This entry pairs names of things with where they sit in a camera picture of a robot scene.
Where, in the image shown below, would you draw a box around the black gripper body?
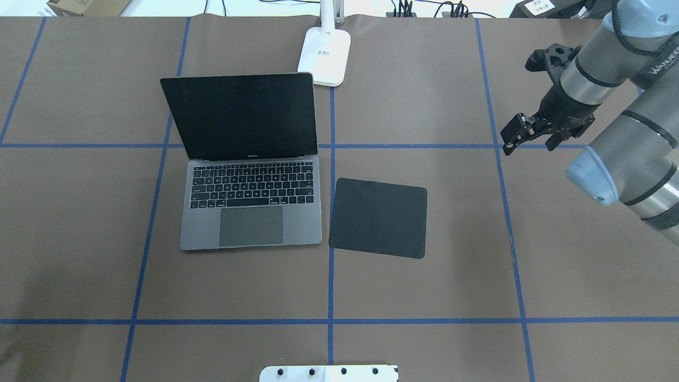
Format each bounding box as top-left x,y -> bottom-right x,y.
533,85 -> 600,138

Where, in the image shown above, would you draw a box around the black mouse pad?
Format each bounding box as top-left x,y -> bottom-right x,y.
329,177 -> 428,259

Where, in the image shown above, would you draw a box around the grey laptop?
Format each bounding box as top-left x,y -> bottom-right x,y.
160,72 -> 323,251

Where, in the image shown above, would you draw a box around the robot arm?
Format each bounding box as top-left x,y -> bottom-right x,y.
500,1 -> 678,244

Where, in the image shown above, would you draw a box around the white desk lamp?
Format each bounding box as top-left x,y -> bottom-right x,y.
297,1 -> 351,88

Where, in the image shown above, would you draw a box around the cardboard box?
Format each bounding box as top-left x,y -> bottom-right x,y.
47,0 -> 131,17

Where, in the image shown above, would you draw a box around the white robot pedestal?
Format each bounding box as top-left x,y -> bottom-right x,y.
259,364 -> 399,381

